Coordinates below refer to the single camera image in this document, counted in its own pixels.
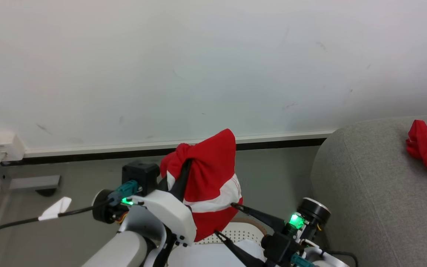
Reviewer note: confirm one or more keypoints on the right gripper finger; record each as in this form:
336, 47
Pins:
243, 256
261, 218

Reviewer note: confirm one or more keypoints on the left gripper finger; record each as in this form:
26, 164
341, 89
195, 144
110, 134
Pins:
164, 184
182, 183

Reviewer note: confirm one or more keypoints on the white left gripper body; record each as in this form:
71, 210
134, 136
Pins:
172, 215

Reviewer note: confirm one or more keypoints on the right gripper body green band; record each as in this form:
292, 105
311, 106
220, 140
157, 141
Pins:
295, 222

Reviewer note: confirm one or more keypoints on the red garment with white stripe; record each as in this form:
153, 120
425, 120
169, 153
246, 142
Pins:
209, 163

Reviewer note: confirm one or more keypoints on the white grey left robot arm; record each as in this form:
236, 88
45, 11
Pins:
124, 248

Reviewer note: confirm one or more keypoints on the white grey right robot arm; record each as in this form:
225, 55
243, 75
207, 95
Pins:
313, 212

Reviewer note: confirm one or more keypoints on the white laundry basket tan rim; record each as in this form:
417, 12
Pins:
239, 233

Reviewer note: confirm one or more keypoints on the black and white baseboard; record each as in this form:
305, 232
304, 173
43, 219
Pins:
87, 155

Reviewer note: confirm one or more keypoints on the grey fabric sofa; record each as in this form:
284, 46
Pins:
376, 193

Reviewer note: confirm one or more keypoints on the grey round door stop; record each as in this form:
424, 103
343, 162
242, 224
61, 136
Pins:
46, 192

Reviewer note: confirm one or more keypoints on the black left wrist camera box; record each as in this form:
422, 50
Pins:
141, 174

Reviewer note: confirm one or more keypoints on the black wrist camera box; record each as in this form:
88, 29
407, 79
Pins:
141, 174
280, 246

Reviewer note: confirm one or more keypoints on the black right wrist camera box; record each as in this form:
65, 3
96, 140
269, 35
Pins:
280, 246

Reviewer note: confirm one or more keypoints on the white wall socket box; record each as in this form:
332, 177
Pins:
6, 146

